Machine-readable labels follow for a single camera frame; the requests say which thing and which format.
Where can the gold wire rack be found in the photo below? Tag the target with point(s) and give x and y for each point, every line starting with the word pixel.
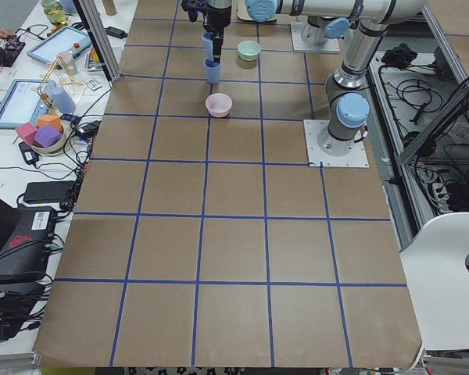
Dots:
pixel 56 76

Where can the far teach pendant tablet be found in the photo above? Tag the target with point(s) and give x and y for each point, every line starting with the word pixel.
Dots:
pixel 66 39

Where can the white chair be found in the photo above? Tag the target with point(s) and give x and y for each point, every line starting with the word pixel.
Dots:
pixel 438 281

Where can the blue cup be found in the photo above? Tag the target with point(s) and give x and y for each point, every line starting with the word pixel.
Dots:
pixel 212 71
pixel 207 41

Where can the pink cup on desk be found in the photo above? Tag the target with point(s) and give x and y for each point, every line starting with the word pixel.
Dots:
pixel 66 61

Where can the pink bowl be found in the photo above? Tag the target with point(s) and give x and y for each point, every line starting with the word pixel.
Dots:
pixel 218 104

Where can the bowl of foam blocks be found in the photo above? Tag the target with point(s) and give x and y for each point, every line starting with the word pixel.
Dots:
pixel 47 137

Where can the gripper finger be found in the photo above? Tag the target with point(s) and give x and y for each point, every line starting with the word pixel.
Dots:
pixel 217 40

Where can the black laptop computer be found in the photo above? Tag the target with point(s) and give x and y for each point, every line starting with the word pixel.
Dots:
pixel 25 235

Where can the near teach pendant tablet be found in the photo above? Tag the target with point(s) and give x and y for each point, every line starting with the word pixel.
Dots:
pixel 21 104

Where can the light blue bottle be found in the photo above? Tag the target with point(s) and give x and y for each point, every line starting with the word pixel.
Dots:
pixel 61 99

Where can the mint green bowl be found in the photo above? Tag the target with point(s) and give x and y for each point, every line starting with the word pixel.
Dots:
pixel 248 51

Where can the teach pendant tablet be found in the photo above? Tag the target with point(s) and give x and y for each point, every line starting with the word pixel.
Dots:
pixel 21 104
pixel 66 39

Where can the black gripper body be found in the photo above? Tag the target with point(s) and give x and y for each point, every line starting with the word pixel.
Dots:
pixel 216 19

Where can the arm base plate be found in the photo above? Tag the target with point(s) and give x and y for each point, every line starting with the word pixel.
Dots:
pixel 325 151
pixel 331 47

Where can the black power adapter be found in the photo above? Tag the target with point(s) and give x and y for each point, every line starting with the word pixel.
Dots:
pixel 30 157

